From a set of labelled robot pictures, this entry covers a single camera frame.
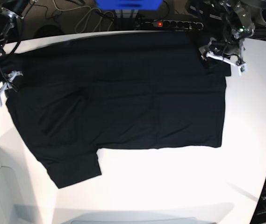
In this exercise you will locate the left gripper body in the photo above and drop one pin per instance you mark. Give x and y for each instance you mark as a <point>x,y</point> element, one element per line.
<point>226,52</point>

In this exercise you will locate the black T-shirt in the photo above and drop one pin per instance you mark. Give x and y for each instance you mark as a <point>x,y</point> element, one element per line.
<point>131,91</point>

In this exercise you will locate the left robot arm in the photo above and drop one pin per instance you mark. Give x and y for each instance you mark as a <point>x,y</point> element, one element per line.
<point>229,24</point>

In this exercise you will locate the black power strip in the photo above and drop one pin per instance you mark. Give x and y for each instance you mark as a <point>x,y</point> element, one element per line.
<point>170,25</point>

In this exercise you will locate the blue plastic box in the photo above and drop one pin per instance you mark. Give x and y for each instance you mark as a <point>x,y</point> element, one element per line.
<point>128,4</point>

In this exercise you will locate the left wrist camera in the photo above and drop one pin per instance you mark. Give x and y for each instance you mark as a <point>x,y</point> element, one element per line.
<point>241,68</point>

